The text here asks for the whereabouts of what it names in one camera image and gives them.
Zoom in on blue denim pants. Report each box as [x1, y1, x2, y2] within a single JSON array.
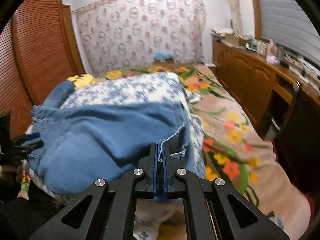
[[25, 101, 207, 204]]

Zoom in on folded blue denim garment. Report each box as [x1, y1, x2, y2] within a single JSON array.
[[42, 80, 75, 108]]

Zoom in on floral bed blanket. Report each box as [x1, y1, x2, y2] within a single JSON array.
[[17, 63, 313, 240]]

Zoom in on yellow plush toy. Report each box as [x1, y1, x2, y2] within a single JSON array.
[[67, 74, 95, 89]]

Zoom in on brown louvered wardrobe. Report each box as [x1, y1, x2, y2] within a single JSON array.
[[1, 0, 85, 137]]

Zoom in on wooden sideboard cabinet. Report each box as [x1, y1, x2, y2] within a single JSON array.
[[213, 42, 319, 192]]

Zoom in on circle patterned sheer curtain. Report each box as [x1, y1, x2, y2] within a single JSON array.
[[74, 0, 206, 75]]

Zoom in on blue item on box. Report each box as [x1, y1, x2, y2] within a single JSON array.
[[153, 53, 174, 63]]

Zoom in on pink bottle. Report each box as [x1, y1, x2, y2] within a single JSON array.
[[266, 39, 280, 65]]

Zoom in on cardboard box on cabinet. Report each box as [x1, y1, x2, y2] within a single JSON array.
[[224, 34, 247, 47]]

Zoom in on grey window blind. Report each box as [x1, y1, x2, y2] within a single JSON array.
[[259, 0, 319, 64]]

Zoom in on beige side curtain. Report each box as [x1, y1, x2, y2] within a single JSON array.
[[227, 0, 244, 32]]

